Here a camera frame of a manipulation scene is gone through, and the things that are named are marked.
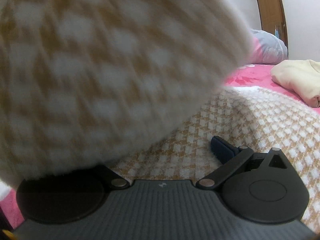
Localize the beige white houndstooth cardigan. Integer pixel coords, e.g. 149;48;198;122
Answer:
1;0;319;232

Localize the pink floral bed sheet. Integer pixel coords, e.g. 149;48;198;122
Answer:
0;63;320;228

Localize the folded cream garment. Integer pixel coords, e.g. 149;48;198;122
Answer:
271;60;320;108

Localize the pink grey floral duvet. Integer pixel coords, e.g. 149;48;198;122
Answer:
247;29;288;65

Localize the brown wooden door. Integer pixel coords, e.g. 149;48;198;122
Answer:
257;0;288;46

